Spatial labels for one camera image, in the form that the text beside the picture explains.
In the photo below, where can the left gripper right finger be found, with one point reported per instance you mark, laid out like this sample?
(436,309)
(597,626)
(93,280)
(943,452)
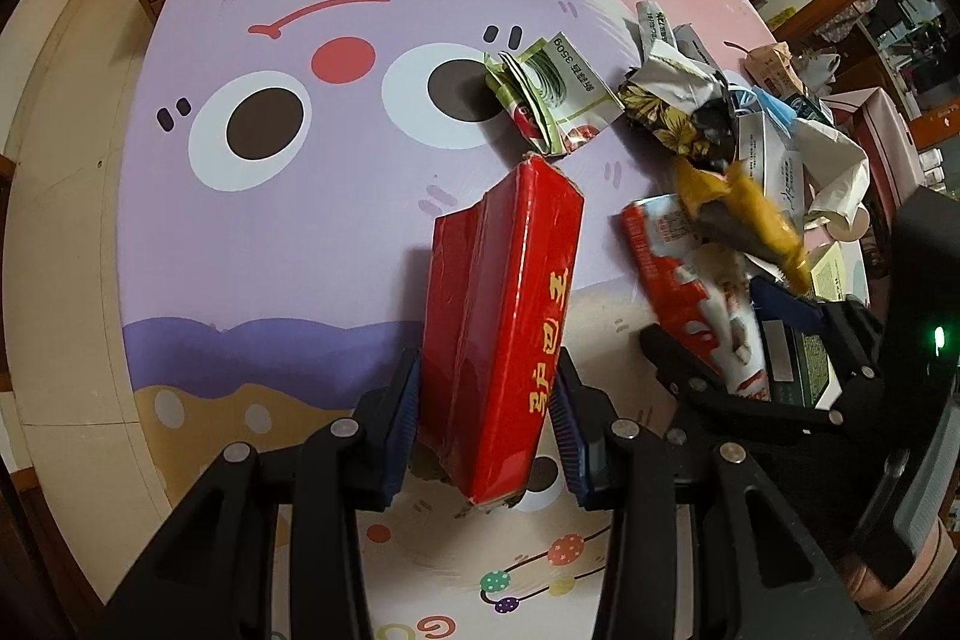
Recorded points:
(612,463)

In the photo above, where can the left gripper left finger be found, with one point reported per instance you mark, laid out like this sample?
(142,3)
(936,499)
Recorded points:
(354,464)

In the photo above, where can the white Kinder chocolate wrapper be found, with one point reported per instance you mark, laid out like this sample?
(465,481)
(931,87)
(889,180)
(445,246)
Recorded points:
(698,290)

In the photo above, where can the red cigarette box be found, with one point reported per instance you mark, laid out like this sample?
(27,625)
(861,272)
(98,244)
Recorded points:
(501,273)

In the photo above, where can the yellow foil snack wrapper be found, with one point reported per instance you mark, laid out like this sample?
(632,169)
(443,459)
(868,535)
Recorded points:
(731,208)

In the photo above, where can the silver cardboard box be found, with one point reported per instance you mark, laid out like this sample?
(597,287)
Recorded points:
(773,164)

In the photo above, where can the pistachio chocolate paper box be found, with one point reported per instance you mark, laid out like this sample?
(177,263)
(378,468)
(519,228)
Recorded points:
(839,273)

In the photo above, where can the crumpled white paper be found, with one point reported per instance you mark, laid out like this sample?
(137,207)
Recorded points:
(837,166)

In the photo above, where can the black gold crumpled wrapper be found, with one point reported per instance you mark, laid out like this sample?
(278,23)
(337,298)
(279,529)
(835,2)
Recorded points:
(706,136)

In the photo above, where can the green white crumpled wrapper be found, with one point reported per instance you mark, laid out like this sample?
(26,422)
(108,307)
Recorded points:
(552,95)

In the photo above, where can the blue face mask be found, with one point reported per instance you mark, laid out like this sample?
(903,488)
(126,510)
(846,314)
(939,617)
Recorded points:
(783,114)

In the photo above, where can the silver torn foil wrapper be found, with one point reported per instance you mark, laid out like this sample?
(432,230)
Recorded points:
(657,36)

